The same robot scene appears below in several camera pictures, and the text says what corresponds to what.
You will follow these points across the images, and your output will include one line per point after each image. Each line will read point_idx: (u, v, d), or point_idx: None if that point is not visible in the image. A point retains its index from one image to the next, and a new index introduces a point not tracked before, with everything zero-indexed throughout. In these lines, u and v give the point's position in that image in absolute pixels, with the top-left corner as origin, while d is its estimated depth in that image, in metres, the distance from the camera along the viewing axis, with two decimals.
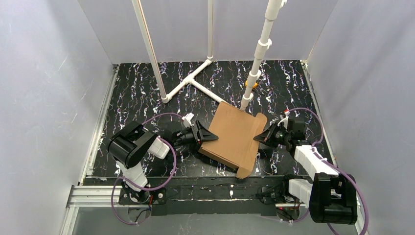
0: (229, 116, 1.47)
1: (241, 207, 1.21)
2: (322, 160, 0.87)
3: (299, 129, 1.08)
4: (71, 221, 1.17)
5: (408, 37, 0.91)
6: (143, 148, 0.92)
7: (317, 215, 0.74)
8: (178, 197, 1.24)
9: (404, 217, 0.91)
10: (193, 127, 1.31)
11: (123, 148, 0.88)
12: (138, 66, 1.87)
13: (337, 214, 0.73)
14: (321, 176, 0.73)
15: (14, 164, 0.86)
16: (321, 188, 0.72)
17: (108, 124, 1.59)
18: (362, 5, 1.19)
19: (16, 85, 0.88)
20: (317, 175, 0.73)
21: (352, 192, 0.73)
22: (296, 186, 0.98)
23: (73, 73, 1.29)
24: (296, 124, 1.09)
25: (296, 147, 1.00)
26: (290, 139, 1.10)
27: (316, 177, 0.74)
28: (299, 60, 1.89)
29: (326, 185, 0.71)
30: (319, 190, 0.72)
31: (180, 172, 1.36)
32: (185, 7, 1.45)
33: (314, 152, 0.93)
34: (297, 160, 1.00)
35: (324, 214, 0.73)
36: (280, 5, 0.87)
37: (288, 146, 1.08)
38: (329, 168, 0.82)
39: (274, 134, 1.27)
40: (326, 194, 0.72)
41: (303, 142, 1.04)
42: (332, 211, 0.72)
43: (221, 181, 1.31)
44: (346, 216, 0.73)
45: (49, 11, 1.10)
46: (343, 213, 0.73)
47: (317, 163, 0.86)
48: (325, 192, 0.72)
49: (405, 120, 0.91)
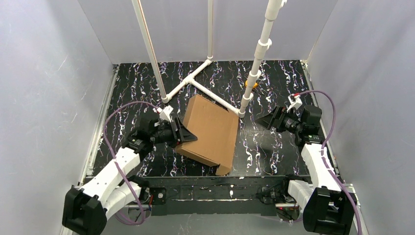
0: (209, 110, 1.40)
1: (241, 207, 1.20)
2: (329, 170, 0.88)
3: (313, 123, 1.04)
4: None
5: (407, 37, 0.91)
6: (97, 223, 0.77)
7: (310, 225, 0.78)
8: (178, 197, 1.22)
9: (403, 217, 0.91)
10: (172, 123, 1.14)
11: (80, 230, 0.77)
12: (138, 65, 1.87)
13: (331, 226, 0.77)
14: (321, 192, 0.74)
15: (14, 164, 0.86)
16: (320, 202, 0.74)
17: (108, 124, 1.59)
18: (362, 5, 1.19)
19: (16, 85, 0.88)
20: (317, 191, 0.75)
21: (350, 208, 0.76)
22: (296, 189, 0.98)
23: (73, 73, 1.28)
24: (310, 118, 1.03)
25: (306, 145, 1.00)
26: (301, 131, 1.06)
27: (316, 192, 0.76)
28: (299, 60, 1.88)
29: (326, 200, 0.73)
30: (317, 204, 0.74)
31: (181, 172, 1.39)
32: (185, 7, 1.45)
33: (322, 157, 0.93)
34: (304, 158, 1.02)
35: (317, 225, 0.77)
36: (280, 5, 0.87)
37: (297, 139, 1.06)
38: (332, 180, 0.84)
39: (284, 121, 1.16)
40: (324, 208, 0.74)
41: (315, 138, 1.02)
42: (325, 223, 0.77)
43: (221, 181, 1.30)
44: (337, 229, 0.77)
45: (48, 11, 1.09)
46: (337, 225, 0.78)
47: (321, 173, 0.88)
48: (322, 206, 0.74)
49: (404, 121, 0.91)
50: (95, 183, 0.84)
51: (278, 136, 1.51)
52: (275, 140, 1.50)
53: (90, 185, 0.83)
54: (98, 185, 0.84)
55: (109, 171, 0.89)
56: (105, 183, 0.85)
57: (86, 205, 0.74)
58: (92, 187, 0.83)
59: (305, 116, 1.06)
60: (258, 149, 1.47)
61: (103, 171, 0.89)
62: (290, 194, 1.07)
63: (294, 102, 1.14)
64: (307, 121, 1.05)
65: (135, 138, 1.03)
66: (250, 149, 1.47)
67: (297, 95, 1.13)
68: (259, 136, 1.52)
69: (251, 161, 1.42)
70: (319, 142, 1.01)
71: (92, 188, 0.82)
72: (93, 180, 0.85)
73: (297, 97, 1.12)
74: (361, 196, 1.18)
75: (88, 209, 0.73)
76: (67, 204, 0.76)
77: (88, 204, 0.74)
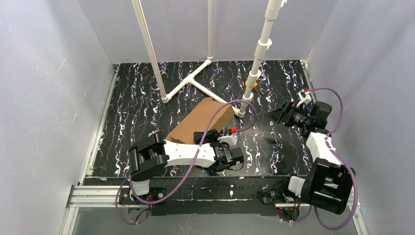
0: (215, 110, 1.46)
1: (241, 207, 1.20)
2: (331, 150, 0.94)
3: (321, 117, 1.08)
4: (71, 221, 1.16)
5: (408, 37, 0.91)
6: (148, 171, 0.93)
7: (306, 196, 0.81)
8: (178, 198, 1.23)
9: (404, 217, 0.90)
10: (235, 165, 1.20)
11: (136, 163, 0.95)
12: (138, 65, 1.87)
13: (327, 199, 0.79)
14: (321, 162, 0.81)
15: (14, 164, 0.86)
16: (318, 171, 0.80)
17: (108, 124, 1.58)
18: (363, 5, 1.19)
19: (16, 85, 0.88)
20: (318, 160, 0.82)
21: (347, 184, 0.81)
22: (296, 180, 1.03)
23: (73, 73, 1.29)
24: (318, 112, 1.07)
25: (311, 133, 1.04)
26: (309, 124, 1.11)
27: (316, 162, 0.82)
28: (299, 60, 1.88)
29: (324, 170, 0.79)
30: (314, 173, 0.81)
31: (180, 172, 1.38)
32: (185, 7, 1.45)
33: (326, 142, 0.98)
34: (308, 144, 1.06)
35: (312, 196, 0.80)
36: (280, 5, 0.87)
37: (304, 130, 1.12)
38: (333, 157, 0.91)
39: (293, 116, 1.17)
40: (321, 178, 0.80)
41: (320, 129, 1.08)
42: (321, 196, 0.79)
43: (220, 181, 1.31)
44: (334, 203, 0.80)
45: (49, 11, 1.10)
46: (334, 200, 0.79)
47: (323, 153, 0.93)
48: (321, 175, 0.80)
49: (405, 121, 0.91)
50: (175, 149, 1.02)
51: (278, 137, 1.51)
52: (275, 140, 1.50)
53: (171, 146, 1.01)
54: (174, 151, 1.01)
55: (192, 149, 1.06)
56: (179, 155, 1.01)
57: (156, 156, 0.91)
58: (171, 149, 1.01)
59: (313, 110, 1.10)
60: (258, 149, 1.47)
61: (187, 147, 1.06)
62: (290, 190, 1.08)
63: (304, 98, 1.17)
64: (315, 115, 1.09)
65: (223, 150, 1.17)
66: (250, 149, 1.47)
67: (307, 91, 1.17)
68: (259, 136, 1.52)
69: (251, 161, 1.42)
70: (325, 132, 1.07)
71: (172, 150, 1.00)
72: (174, 145, 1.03)
73: (307, 93, 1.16)
74: (362, 196, 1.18)
75: (153, 161, 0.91)
76: (150, 143, 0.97)
77: (155, 159, 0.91)
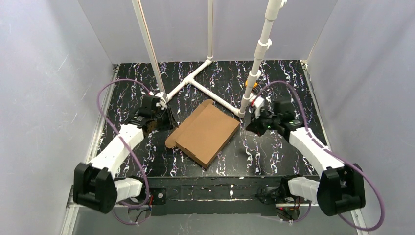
0: (218, 112, 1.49)
1: (241, 207, 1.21)
2: (324, 149, 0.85)
3: (288, 110, 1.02)
4: (71, 221, 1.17)
5: (408, 38, 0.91)
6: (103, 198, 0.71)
7: (330, 210, 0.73)
8: (178, 197, 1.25)
9: (404, 217, 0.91)
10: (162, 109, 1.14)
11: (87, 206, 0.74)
12: (138, 65, 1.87)
13: (350, 202, 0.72)
14: (330, 173, 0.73)
15: (15, 164, 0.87)
16: (330, 181, 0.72)
17: (108, 125, 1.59)
18: (362, 5, 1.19)
19: (16, 85, 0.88)
20: (326, 172, 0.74)
21: (358, 177, 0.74)
22: (297, 185, 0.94)
23: (73, 73, 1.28)
24: (283, 105, 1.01)
25: (291, 132, 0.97)
26: (280, 122, 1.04)
27: (324, 176, 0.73)
28: (299, 60, 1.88)
29: (335, 178, 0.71)
30: (326, 185, 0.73)
31: (180, 172, 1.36)
32: (184, 7, 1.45)
33: (312, 140, 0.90)
34: (293, 144, 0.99)
35: (336, 208, 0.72)
36: (280, 5, 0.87)
37: (281, 130, 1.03)
38: (329, 156, 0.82)
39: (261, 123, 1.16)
40: (337, 188, 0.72)
41: (296, 123, 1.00)
42: (343, 203, 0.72)
43: (221, 181, 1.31)
44: (356, 203, 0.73)
45: (49, 11, 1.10)
46: (355, 200, 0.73)
47: (318, 154, 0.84)
48: (335, 186, 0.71)
49: (405, 121, 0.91)
50: (103, 157, 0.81)
51: (278, 137, 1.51)
52: (275, 140, 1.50)
53: (98, 159, 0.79)
54: (106, 159, 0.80)
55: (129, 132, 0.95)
56: (113, 156, 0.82)
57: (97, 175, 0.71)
58: (100, 161, 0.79)
59: (277, 107, 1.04)
60: (258, 149, 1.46)
61: (107, 148, 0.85)
62: (295, 195, 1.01)
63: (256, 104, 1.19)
64: (281, 110, 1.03)
65: (136, 116, 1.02)
66: (250, 149, 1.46)
67: (254, 101, 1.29)
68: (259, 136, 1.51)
69: (251, 161, 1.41)
70: (301, 124, 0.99)
71: (100, 159, 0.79)
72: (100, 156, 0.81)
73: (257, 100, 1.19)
74: None
75: (98, 180, 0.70)
76: (79, 177, 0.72)
77: (100, 175, 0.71)
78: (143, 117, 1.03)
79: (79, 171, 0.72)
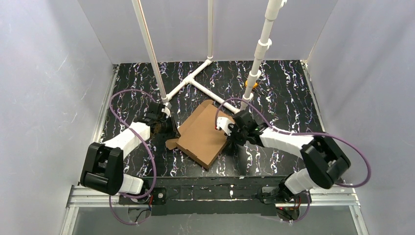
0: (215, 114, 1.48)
1: (241, 207, 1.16)
2: (292, 132, 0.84)
3: (249, 120, 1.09)
4: (71, 221, 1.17)
5: (408, 38, 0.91)
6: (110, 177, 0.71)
7: (326, 182, 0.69)
8: (178, 197, 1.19)
9: (403, 217, 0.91)
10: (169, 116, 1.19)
11: (90, 188, 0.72)
12: (138, 65, 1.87)
13: (338, 167, 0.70)
14: (308, 149, 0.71)
15: (15, 164, 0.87)
16: (311, 156, 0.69)
17: (108, 125, 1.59)
18: (362, 5, 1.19)
19: (16, 85, 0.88)
20: (304, 150, 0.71)
21: (332, 142, 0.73)
22: (293, 181, 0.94)
23: (72, 73, 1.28)
24: (243, 117, 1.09)
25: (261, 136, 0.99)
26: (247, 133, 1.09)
27: (304, 153, 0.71)
28: (299, 60, 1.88)
29: (314, 151, 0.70)
30: (310, 162, 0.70)
31: (181, 172, 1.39)
32: (184, 7, 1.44)
33: (279, 131, 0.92)
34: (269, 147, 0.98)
35: (331, 178, 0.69)
36: (280, 5, 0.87)
37: (253, 140, 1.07)
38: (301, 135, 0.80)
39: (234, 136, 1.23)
40: (320, 159, 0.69)
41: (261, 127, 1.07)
42: (334, 171, 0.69)
43: (220, 181, 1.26)
44: (344, 165, 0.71)
45: (48, 11, 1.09)
46: (341, 162, 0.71)
47: (288, 139, 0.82)
48: (318, 158, 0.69)
49: (405, 121, 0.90)
50: (115, 140, 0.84)
51: None
52: None
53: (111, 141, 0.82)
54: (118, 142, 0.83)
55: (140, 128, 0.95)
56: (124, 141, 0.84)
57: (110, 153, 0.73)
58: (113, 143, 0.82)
59: (239, 121, 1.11)
60: (258, 149, 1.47)
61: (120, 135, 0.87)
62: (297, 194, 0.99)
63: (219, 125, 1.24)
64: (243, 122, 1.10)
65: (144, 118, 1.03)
66: (250, 149, 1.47)
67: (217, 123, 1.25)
68: None
69: (251, 161, 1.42)
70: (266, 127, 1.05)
71: (112, 142, 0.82)
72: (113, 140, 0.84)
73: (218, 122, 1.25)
74: (361, 196, 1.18)
75: (111, 157, 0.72)
76: (90, 156, 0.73)
77: (112, 152, 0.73)
78: (151, 118, 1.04)
79: (92, 148, 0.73)
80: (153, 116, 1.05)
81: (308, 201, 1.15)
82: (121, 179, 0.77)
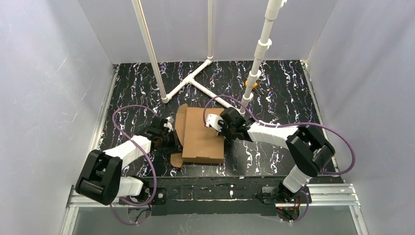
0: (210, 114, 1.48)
1: (241, 207, 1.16)
2: (277, 126, 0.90)
3: (236, 116, 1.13)
4: (71, 221, 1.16)
5: (408, 38, 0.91)
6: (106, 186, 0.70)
7: (313, 171, 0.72)
8: (178, 197, 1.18)
9: (403, 217, 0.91)
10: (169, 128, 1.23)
11: (85, 196, 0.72)
12: (138, 65, 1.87)
13: (323, 153, 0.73)
14: (293, 140, 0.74)
15: (15, 164, 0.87)
16: (296, 146, 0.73)
17: (108, 125, 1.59)
18: (363, 5, 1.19)
19: (16, 85, 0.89)
20: (289, 141, 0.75)
21: (315, 130, 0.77)
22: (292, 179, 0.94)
23: (73, 73, 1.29)
24: (231, 115, 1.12)
25: (248, 131, 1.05)
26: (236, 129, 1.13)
27: (289, 144, 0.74)
28: (299, 60, 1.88)
29: (298, 141, 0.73)
30: (297, 152, 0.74)
31: (180, 172, 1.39)
32: (184, 7, 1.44)
33: (265, 126, 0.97)
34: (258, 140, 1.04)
35: (317, 165, 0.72)
36: (280, 5, 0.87)
37: (242, 136, 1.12)
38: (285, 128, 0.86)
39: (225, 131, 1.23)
40: (305, 149, 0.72)
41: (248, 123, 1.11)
42: (319, 158, 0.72)
43: (220, 181, 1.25)
44: (329, 152, 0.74)
45: (49, 11, 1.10)
46: (327, 149, 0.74)
47: (274, 131, 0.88)
48: (303, 147, 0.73)
49: (404, 121, 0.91)
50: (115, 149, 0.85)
51: None
52: None
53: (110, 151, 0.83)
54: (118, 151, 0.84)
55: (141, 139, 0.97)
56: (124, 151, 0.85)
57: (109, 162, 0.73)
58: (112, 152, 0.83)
59: (227, 118, 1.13)
60: (258, 149, 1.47)
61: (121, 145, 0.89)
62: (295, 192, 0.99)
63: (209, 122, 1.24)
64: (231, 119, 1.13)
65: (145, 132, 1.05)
66: (250, 149, 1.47)
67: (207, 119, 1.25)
68: None
69: (251, 161, 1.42)
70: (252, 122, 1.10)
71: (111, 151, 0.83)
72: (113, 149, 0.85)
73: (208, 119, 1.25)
74: (361, 196, 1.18)
75: (110, 165, 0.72)
76: (89, 163, 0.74)
77: (112, 161, 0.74)
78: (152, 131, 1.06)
79: (92, 155, 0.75)
80: (155, 131, 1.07)
81: (308, 201, 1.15)
82: (116, 190, 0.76)
